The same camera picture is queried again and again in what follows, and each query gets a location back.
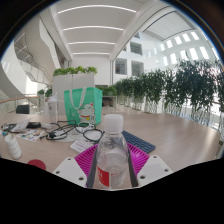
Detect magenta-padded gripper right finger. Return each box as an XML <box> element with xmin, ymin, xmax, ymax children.
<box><xmin>126</xmin><ymin>143</ymin><xmax>174</xmax><ymax>188</ymax></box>

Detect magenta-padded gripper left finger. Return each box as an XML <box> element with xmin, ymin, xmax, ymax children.
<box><xmin>52</xmin><ymin>143</ymin><xmax>99</xmax><ymax>190</ymax></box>

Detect clear red-labelled water bottle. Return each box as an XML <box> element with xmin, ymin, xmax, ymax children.
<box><xmin>95</xmin><ymin>113</ymin><xmax>130</xmax><ymax>190</ymax></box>

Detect white printed card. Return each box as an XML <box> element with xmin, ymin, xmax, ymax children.
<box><xmin>69</xmin><ymin>139</ymin><xmax>94</xmax><ymax>154</ymax></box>

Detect flat round red coaster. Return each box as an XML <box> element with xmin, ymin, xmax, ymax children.
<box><xmin>27</xmin><ymin>159</ymin><xmax>47</xmax><ymax>171</ymax></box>

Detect colourful sticker sheet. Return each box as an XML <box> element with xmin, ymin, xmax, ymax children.
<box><xmin>16</xmin><ymin>129</ymin><xmax>46</xmax><ymax>143</ymax></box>

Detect small black device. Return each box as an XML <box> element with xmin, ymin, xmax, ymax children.
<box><xmin>27</xmin><ymin>121</ymin><xmax>42</xmax><ymax>129</ymax></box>

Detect clear white-lidded tumbler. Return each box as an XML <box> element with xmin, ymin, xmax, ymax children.
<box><xmin>47</xmin><ymin>93</ymin><xmax>60</xmax><ymax>124</ymax></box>

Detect open white booklet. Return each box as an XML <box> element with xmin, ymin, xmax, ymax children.
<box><xmin>9</xmin><ymin>118</ymin><xmax>32</xmax><ymax>133</ymax></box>

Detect green cat-print tote bag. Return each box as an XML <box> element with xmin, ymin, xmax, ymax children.
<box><xmin>63</xmin><ymin>87</ymin><xmax>104</xmax><ymax>126</ymax></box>

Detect black chair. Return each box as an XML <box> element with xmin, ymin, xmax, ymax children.
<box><xmin>15</xmin><ymin>104</ymin><xmax>30</xmax><ymax>115</ymax></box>

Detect potted green plants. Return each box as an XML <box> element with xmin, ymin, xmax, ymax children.
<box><xmin>37</xmin><ymin>88</ymin><xmax>54</xmax><ymax>104</ymax></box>

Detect wooden planter with plants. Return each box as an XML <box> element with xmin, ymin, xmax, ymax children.
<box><xmin>98</xmin><ymin>85</ymin><xmax>118</xmax><ymax>107</ymax></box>

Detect white plant-topped cabinet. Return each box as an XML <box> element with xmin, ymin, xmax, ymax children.
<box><xmin>52</xmin><ymin>65</ymin><xmax>99</xmax><ymax>116</ymax></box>

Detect row of green hedge plants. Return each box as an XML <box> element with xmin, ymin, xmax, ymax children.
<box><xmin>114</xmin><ymin>59</ymin><xmax>224</xmax><ymax>134</ymax></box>

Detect ceiling light strips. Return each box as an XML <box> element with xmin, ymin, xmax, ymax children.
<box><xmin>57</xmin><ymin>3</ymin><xmax>138</xmax><ymax>56</ymax></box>

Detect tangled black cables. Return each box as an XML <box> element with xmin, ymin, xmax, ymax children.
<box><xmin>45</xmin><ymin>120</ymin><xmax>104</xmax><ymax>144</ymax></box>

